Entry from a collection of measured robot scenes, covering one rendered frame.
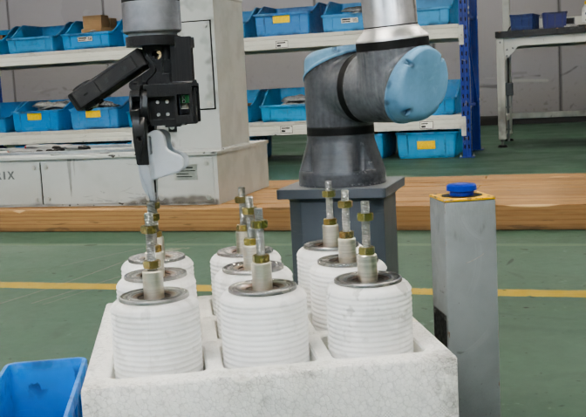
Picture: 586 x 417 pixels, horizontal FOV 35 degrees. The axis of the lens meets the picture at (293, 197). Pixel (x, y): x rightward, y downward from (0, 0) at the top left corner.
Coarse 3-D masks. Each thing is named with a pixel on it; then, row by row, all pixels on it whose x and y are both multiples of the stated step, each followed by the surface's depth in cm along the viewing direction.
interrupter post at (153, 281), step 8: (144, 272) 99; (152, 272) 99; (160, 272) 100; (144, 280) 99; (152, 280) 99; (160, 280) 100; (144, 288) 100; (152, 288) 99; (160, 288) 100; (144, 296) 100; (152, 296) 99; (160, 296) 100
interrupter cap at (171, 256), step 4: (168, 252) 127; (172, 252) 126; (176, 252) 126; (180, 252) 125; (132, 256) 124; (136, 256) 125; (140, 256) 124; (144, 256) 125; (168, 256) 125; (172, 256) 123; (176, 256) 123; (180, 256) 122; (184, 256) 123; (128, 260) 122; (132, 260) 121; (136, 260) 122; (140, 260) 121; (164, 260) 120; (168, 260) 120; (172, 260) 121; (176, 260) 121; (180, 260) 122
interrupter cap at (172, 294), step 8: (168, 288) 103; (176, 288) 103; (120, 296) 100; (128, 296) 100; (136, 296) 101; (168, 296) 101; (176, 296) 99; (184, 296) 99; (128, 304) 97; (136, 304) 97; (144, 304) 97; (152, 304) 97
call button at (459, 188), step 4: (448, 184) 124; (452, 184) 123; (456, 184) 123; (460, 184) 123; (464, 184) 122; (468, 184) 122; (472, 184) 122; (448, 188) 123; (452, 188) 122; (456, 188) 122; (460, 188) 122; (464, 188) 122; (468, 188) 122; (472, 188) 122; (476, 188) 123; (452, 192) 123; (456, 192) 122; (460, 192) 122; (464, 192) 122; (468, 192) 122; (472, 192) 123
